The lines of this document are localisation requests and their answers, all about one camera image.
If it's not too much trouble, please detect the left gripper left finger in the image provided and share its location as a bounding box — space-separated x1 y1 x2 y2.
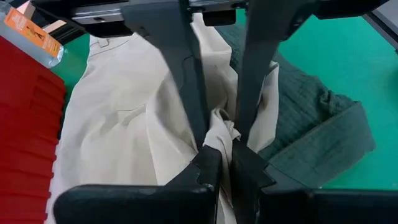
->
53 144 223 224

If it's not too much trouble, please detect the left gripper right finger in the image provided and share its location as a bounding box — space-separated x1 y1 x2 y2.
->
231 139 398 224

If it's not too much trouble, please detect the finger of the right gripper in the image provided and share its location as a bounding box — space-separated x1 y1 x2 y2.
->
235 0 315 144
120 0 210 151

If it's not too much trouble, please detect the beige shirt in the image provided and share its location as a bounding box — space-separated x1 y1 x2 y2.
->
44 12 280 224

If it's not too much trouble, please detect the dark green shirt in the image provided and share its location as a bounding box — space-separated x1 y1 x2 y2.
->
213 24 377 190

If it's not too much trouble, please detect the red plastic laundry basket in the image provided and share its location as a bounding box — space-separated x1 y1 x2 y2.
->
0 35 68 224

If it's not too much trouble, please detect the clear bottle orange label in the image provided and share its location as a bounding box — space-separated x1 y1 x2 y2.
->
0 1 65 70

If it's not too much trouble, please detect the green table mat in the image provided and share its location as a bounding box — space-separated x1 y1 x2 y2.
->
49 8 398 191

